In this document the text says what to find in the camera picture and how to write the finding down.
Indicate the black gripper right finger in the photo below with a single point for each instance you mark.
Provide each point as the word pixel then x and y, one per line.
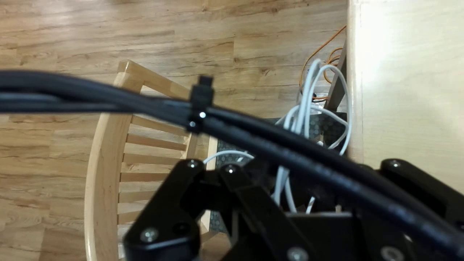
pixel 421 183

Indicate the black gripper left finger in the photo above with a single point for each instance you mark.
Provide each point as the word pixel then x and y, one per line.
pixel 165 218

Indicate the light wooden slat-back chair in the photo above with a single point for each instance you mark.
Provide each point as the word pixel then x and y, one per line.
pixel 104 169

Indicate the light wooden dining table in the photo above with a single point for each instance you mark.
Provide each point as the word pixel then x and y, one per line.
pixel 411 73

